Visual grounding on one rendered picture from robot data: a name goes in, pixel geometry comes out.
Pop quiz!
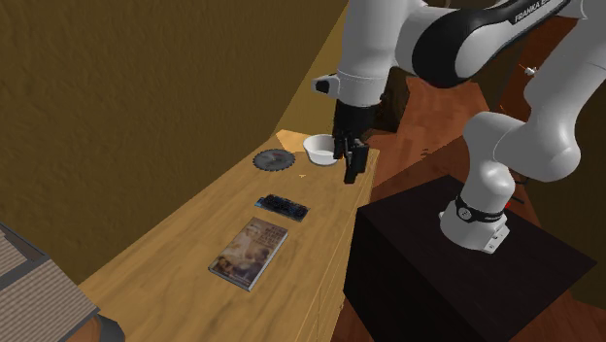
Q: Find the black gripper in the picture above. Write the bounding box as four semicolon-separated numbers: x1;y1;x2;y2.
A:
332;100;380;186

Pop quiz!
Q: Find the white bowl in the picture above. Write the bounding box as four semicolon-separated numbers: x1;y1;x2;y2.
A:
302;133;340;167

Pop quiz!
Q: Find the dark wooden cabinet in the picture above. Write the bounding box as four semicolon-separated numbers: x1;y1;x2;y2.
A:
367;66;412;134

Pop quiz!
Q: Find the grey circular saw blade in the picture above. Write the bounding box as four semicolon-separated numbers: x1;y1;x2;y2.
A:
252;148;296;173

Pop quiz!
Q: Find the black blue remote control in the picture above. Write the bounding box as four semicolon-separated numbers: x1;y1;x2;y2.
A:
253;192;311;222

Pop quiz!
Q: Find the brown cover book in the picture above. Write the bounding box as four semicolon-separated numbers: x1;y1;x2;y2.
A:
208;217;290;292

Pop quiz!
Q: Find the black robot stand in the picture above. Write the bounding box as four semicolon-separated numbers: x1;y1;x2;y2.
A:
343;175;597;342

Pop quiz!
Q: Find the grey striped furniture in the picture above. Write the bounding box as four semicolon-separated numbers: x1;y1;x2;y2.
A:
0;221;126;342

